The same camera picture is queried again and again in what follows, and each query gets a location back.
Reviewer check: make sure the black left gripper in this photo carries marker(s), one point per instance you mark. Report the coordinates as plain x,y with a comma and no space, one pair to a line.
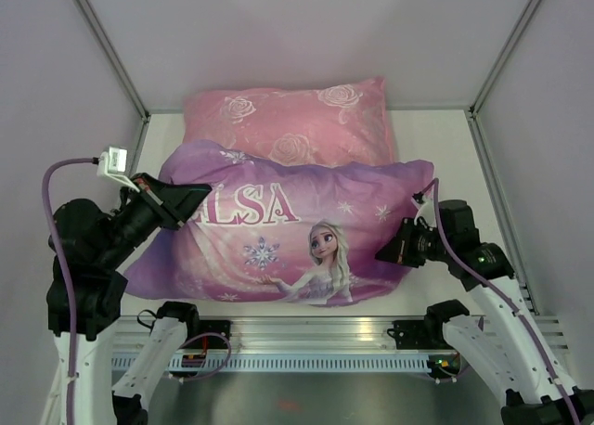
174,202

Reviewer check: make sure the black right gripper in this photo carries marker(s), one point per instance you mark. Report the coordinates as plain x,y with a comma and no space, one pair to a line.
400,251

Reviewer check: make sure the purple Elsa pillowcase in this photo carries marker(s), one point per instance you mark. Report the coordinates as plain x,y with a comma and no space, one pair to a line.
273,233

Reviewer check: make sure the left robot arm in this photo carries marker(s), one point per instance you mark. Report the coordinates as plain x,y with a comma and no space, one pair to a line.
84,299

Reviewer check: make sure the pink rose-patterned pillow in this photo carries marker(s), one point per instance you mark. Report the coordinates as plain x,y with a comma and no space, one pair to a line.
331,127

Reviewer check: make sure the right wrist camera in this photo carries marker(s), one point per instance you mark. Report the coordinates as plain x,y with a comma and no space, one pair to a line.
425,214

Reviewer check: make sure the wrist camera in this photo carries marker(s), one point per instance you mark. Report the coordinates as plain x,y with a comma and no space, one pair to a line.
112,165
425,214

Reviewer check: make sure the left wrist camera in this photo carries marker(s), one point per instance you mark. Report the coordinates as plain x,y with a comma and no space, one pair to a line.
112,165

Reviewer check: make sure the aluminium front rail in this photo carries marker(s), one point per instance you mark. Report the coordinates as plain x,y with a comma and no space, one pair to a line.
324,334

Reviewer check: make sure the white slotted cable duct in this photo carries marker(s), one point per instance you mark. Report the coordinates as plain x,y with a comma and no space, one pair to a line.
303,363

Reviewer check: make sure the left aluminium frame post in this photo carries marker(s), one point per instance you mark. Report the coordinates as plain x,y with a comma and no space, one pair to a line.
95,26

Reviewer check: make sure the aluminium frame post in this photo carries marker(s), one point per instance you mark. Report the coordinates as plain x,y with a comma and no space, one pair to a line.
95,26
517,32

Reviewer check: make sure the right aluminium frame post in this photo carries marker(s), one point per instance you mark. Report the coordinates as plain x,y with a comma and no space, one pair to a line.
517,32

